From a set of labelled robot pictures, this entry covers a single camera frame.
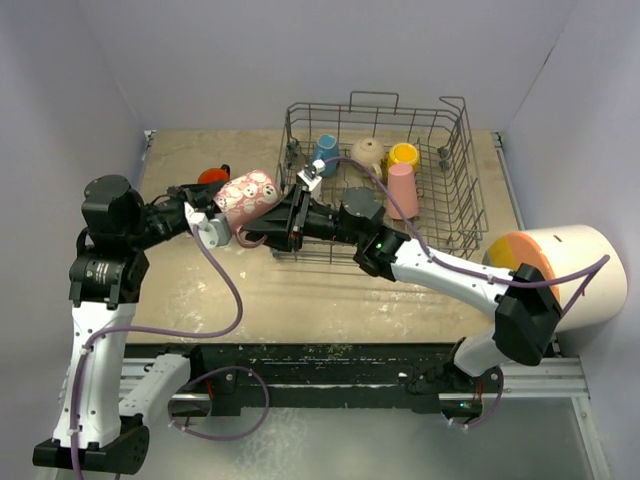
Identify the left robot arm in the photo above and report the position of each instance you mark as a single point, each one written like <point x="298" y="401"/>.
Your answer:
<point x="98" y="429"/>

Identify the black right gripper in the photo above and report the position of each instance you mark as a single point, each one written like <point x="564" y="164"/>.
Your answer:
<point x="285" y="224"/>

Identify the beige round teapot mug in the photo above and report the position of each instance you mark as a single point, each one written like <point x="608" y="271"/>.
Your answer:
<point x="370" y="153"/>

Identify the aluminium rail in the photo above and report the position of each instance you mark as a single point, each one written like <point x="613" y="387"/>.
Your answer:
<point x="552" y="378"/>

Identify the plain pink tumbler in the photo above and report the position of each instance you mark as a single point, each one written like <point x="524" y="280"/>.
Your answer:
<point x="402" y="187"/>

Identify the pink ghost pattern mug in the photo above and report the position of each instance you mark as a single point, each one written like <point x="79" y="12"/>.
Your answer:
<point x="245" y="198"/>

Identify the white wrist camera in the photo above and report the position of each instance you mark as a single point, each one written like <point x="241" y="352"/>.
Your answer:
<point x="210" y="229"/>
<point x="310" y="178"/>

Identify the blue flower mug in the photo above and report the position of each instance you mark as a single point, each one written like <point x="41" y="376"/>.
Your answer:
<point x="327" y="147"/>

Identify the orange mug black handle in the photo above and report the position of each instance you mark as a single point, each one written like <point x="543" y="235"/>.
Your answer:
<point x="216" y="174"/>

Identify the yellow mug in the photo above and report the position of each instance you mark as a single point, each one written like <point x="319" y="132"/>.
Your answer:
<point x="403" y="153"/>

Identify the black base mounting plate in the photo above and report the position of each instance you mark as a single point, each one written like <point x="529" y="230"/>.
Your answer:
<point x="409" y="376"/>

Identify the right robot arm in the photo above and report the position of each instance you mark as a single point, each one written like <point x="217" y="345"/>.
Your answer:
<point x="522" y="306"/>

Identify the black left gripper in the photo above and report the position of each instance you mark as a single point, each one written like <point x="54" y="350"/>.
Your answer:
<point x="193" y="194"/>

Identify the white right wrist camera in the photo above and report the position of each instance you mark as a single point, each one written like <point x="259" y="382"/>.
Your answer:
<point x="310" y="178"/>

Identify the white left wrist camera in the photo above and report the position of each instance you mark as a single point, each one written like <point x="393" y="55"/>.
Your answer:
<point x="210" y="229"/>

